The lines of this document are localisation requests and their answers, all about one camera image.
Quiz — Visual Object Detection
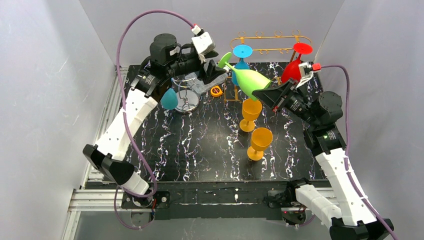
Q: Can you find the red plastic goblet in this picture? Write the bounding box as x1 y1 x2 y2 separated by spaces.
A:
280 42 313 84

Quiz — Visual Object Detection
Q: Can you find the green plastic goblet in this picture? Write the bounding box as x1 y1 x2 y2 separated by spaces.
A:
218 52 272 101

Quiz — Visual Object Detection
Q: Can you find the blue plastic goblet back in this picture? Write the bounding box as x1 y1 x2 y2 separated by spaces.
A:
233 44 253 70

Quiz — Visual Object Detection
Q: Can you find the blue plastic goblet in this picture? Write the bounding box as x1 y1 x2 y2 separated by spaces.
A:
160 88 178 110
233 44 253 70

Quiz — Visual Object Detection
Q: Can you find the chrome spiral glass rack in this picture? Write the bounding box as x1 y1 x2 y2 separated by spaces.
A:
172 73 200 114

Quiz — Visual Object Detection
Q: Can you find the gold wire glass rack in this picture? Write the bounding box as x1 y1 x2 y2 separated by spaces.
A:
223 30 313 104

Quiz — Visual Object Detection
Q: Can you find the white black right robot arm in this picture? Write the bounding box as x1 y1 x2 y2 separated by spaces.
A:
252 81 394 240

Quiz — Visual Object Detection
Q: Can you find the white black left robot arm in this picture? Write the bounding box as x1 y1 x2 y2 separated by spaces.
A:
82 31 225 198

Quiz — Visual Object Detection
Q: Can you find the clear plastic parts box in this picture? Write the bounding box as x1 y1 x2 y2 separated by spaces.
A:
184 72 213 95

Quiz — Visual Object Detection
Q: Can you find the yellow tape measure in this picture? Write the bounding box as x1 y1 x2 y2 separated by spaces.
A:
210 85 224 98

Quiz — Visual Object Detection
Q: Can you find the orange plastic goblet far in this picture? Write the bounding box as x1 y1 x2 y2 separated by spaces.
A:
239 98 263 133

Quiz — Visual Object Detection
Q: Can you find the orange plastic goblet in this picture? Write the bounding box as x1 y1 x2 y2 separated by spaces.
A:
239 98 263 133
247 127 273 161

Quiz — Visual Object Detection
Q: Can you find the orange plastic goblet near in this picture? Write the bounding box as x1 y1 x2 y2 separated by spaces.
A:
247 127 273 161

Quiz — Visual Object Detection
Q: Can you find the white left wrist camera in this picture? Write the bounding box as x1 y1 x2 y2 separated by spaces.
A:
191 24 216 64

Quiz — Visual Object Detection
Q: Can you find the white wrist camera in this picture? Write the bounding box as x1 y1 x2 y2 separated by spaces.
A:
295 62 322 89
191 24 216 64

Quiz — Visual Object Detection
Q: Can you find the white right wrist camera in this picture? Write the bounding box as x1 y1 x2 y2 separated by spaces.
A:
295 62 322 89

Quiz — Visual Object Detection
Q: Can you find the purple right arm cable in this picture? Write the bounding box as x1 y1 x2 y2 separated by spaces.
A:
298 64 392 240

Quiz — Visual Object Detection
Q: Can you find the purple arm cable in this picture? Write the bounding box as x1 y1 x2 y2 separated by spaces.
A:
113 9 203 231
298 64 392 240

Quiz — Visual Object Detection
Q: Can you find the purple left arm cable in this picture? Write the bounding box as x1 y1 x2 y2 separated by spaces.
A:
113 9 203 231

